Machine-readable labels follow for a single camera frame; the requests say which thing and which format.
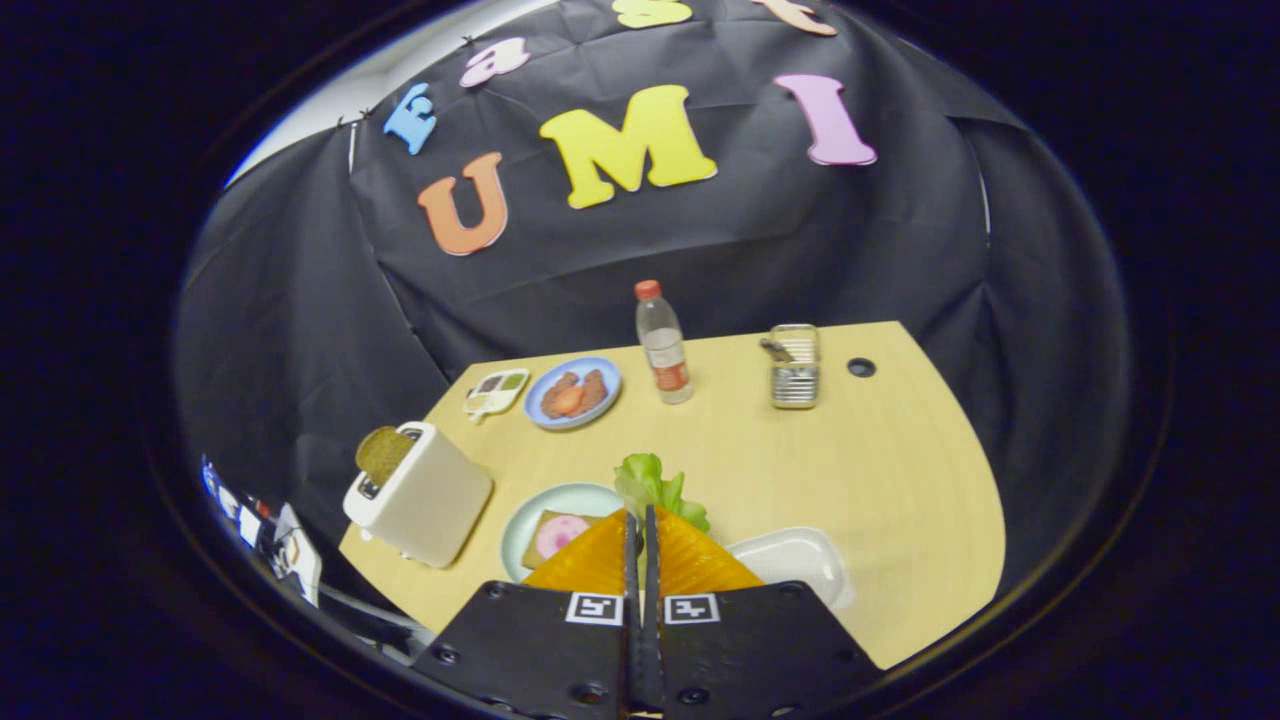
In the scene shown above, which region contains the metal wire basket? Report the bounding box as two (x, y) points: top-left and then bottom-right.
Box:
(768, 323), (822, 410)

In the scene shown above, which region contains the brown bread slice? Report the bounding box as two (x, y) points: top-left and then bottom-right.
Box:
(522, 510), (606, 571)
(355, 427), (415, 489)

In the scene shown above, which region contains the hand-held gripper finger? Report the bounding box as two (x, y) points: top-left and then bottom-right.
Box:
(643, 504), (887, 719)
(410, 508), (643, 719)

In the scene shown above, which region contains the green lettuce leaf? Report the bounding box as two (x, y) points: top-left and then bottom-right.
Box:
(614, 453), (711, 533)

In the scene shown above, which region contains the blue plate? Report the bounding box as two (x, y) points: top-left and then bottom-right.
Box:
(523, 357), (623, 431)

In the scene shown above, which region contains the white toaster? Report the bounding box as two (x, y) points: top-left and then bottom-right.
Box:
(343, 421), (495, 570)

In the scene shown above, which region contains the white rectangular tray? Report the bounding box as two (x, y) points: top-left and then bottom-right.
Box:
(727, 527), (856, 611)

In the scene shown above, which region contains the pink ham slice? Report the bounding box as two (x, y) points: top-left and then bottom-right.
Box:
(535, 515), (593, 561)

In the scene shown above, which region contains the pale green plate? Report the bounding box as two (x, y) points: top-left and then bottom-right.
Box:
(500, 483), (631, 584)

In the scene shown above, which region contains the clear bottle with orange cap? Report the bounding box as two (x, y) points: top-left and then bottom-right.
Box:
(634, 280), (694, 405)

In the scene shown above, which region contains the white divided condiment tray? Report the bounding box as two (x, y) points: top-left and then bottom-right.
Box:
(463, 368), (531, 423)

